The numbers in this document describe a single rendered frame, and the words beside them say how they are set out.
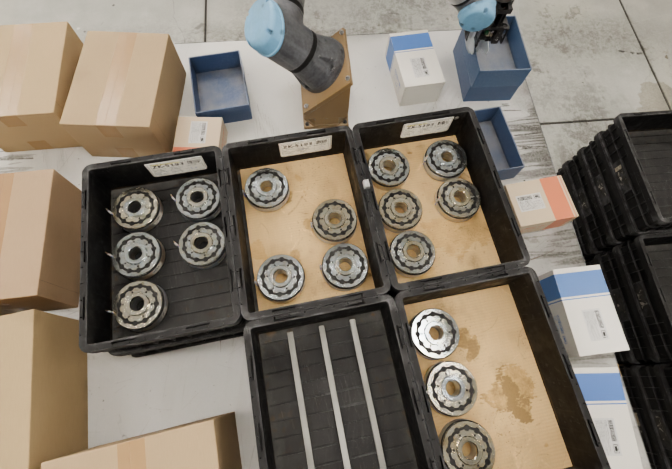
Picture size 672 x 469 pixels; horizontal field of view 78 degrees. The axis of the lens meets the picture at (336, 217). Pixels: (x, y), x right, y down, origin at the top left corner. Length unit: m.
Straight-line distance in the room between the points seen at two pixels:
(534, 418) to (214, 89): 1.18
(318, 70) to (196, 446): 0.87
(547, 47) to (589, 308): 1.84
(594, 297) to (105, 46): 1.39
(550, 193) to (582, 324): 0.34
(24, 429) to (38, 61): 0.89
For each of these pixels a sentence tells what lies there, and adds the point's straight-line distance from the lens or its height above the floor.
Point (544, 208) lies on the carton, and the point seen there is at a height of 0.78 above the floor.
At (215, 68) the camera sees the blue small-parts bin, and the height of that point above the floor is 0.71.
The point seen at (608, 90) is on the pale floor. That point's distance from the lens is 2.71.
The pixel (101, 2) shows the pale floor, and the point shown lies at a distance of 2.89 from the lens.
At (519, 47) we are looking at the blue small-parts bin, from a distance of 1.41.
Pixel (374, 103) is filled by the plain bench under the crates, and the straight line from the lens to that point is 1.32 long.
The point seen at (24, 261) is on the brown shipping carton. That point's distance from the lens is 1.12.
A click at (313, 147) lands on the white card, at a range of 1.01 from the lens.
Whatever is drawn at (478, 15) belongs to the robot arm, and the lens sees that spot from 0.99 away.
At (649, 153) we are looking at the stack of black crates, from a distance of 1.87.
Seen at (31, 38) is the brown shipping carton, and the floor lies 0.86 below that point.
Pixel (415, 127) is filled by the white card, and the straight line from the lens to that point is 1.04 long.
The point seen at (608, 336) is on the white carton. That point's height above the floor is 0.79.
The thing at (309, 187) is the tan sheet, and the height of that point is 0.83.
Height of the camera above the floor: 1.75
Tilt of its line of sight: 69 degrees down
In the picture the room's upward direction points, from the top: 5 degrees clockwise
